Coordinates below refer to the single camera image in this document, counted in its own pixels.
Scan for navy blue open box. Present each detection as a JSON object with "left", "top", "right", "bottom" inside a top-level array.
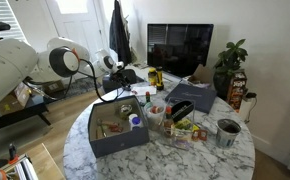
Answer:
[{"left": 87, "top": 95, "right": 150, "bottom": 159}]

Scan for grey metal can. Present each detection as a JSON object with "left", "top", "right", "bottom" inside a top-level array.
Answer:
[{"left": 215, "top": 118, "right": 242, "bottom": 150}]

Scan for red sauce packet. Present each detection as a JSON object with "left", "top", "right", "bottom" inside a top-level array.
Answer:
[{"left": 108, "top": 123, "right": 124, "bottom": 134}]

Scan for small hot sauce bottle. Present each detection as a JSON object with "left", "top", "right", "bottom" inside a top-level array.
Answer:
[{"left": 144, "top": 91, "right": 154, "bottom": 110}]

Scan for orange snack packet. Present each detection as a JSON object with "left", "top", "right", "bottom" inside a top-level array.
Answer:
[{"left": 191, "top": 128, "right": 209, "bottom": 142}]

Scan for black low bench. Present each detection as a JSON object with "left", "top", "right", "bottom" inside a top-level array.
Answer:
[{"left": 0, "top": 94, "right": 52, "bottom": 132}]

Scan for wooden platform board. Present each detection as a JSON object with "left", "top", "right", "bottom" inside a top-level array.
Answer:
[{"left": 24, "top": 143, "right": 66, "bottom": 180}]

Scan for navy blue box lid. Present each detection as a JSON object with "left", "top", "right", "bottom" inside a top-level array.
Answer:
[{"left": 164, "top": 82, "right": 218, "bottom": 115}]

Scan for orange black clamp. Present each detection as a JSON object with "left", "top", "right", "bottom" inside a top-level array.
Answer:
[{"left": 6, "top": 142, "right": 21, "bottom": 165}]

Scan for brown cardboard box with label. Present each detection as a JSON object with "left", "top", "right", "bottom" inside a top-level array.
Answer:
[{"left": 0, "top": 82, "right": 32, "bottom": 116}]

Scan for white plastic cup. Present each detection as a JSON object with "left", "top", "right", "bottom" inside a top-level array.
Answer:
[{"left": 144, "top": 102, "right": 168, "bottom": 132}]

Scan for white appliance with cable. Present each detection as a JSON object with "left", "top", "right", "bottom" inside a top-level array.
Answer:
[{"left": 238, "top": 92, "right": 258, "bottom": 124}]

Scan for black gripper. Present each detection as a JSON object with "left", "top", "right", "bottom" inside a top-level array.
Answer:
[{"left": 110, "top": 69, "right": 134, "bottom": 92}]

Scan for glass jar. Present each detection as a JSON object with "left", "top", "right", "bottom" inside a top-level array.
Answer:
[{"left": 119, "top": 103, "right": 134, "bottom": 121}]

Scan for white bottle blue cap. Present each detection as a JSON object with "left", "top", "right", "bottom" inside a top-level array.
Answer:
[{"left": 128, "top": 113, "right": 145, "bottom": 131}]

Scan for clear acrylic container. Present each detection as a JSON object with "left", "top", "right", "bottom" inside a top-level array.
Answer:
[{"left": 166, "top": 96, "right": 197, "bottom": 151}]

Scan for dark hanging coat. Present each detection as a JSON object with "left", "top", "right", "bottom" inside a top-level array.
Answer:
[{"left": 108, "top": 0, "right": 133, "bottom": 66}]

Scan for brown sauce bottle red cap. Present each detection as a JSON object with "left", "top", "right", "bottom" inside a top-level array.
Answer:
[{"left": 163, "top": 105, "right": 175, "bottom": 138}]

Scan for black flat screen television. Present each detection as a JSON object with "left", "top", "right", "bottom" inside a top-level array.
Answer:
[{"left": 146, "top": 23, "right": 215, "bottom": 78}]

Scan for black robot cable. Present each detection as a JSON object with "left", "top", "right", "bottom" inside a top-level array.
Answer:
[{"left": 78, "top": 58, "right": 126, "bottom": 103}]

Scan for black oval case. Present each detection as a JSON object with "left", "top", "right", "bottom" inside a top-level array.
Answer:
[{"left": 170, "top": 100, "right": 195, "bottom": 123}]

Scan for grey rug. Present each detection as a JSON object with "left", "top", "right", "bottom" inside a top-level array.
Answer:
[{"left": 43, "top": 76, "right": 105, "bottom": 100}]

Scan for open cardboard box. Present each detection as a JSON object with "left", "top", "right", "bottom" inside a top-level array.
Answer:
[{"left": 179, "top": 64, "right": 216, "bottom": 90}]

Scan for wooden spoon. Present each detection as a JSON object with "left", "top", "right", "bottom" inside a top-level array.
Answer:
[{"left": 96, "top": 118, "right": 115, "bottom": 140}]

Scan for white window blinds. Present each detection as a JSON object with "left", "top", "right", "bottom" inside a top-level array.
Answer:
[{"left": 0, "top": 0, "right": 28, "bottom": 46}]

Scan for yellow green packet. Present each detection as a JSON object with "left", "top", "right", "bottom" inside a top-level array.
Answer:
[{"left": 174, "top": 118, "right": 200, "bottom": 133}]

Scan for white door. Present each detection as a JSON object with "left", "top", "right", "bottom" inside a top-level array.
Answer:
[{"left": 44, "top": 0, "right": 101, "bottom": 62}]

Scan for aluminium frame cart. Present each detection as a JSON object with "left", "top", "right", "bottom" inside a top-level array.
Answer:
[{"left": 0, "top": 153, "right": 39, "bottom": 180}]

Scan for orange game box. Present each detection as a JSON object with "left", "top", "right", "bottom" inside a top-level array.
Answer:
[{"left": 226, "top": 70, "right": 248, "bottom": 113}]

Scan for yellow mustard bottle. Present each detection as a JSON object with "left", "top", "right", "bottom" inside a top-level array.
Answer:
[{"left": 147, "top": 67, "right": 158, "bottom": 87}]

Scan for green potted plant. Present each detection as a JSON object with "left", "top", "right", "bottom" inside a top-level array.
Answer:
[{"left": 212, "top": 38, "right": 249, "bottom": 100}]

